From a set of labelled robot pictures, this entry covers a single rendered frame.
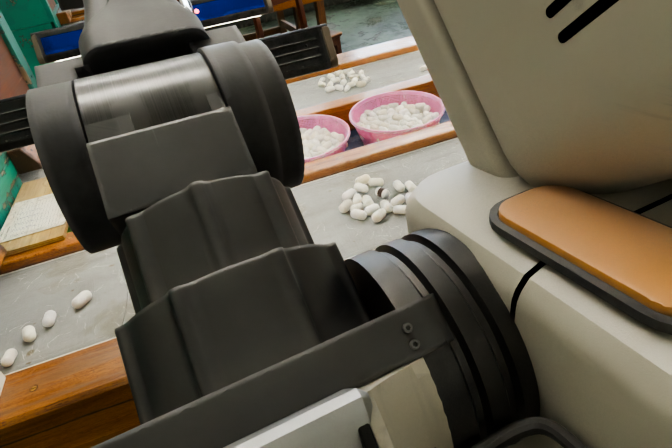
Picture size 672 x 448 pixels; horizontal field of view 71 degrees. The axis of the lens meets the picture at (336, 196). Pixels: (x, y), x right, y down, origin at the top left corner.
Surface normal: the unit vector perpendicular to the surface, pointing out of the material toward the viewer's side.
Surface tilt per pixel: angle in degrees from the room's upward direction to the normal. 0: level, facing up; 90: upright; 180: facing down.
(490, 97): 90
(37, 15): 90
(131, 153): 37
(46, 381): 0
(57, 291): 0
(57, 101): 22
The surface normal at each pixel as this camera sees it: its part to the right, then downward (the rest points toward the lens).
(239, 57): 0.05, -0.62
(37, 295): -0.15, -0.82
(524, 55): -0.91, 0.33
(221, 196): 0.33, -0.44
